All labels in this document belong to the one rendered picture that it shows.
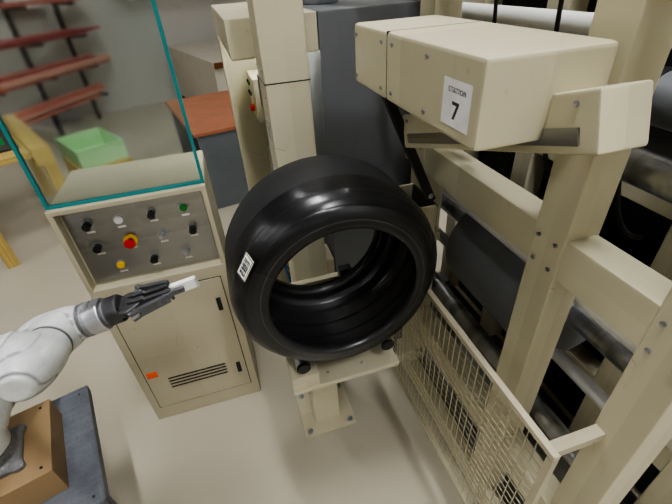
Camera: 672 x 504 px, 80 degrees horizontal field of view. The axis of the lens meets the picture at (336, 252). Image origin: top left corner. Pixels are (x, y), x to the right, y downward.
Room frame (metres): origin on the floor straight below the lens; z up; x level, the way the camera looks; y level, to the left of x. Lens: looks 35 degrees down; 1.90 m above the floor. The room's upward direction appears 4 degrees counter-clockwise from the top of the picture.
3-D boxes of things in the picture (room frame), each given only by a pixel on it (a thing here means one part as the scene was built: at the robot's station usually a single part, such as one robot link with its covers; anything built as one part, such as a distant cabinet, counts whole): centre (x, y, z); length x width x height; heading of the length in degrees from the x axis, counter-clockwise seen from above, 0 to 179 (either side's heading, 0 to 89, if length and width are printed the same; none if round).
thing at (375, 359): (1.01, 0.03, 0.80); 0.37 x 0.36 x 0.02; 105
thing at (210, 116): (4.36, 1.19, 0.39); 1.45 x 0.75 x 0.78; 27
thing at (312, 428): (1.25, 0.12, 0.01); 0.27 x 0.27 x 0.02; 15
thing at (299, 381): (0.97, 0.17, 0.84); 0.36 x 0.09 x 0.06; 15
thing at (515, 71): (0.96, -0.29, 1.71); 0.61 x 0.25 x 0.15; 15
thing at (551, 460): (0.87, -0.34, 0.65); 0.90 x 0.02 x 0.70; 15
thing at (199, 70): (7.70, 1.29, 0.47); 2.50 x 2.04 x 0.94; 31
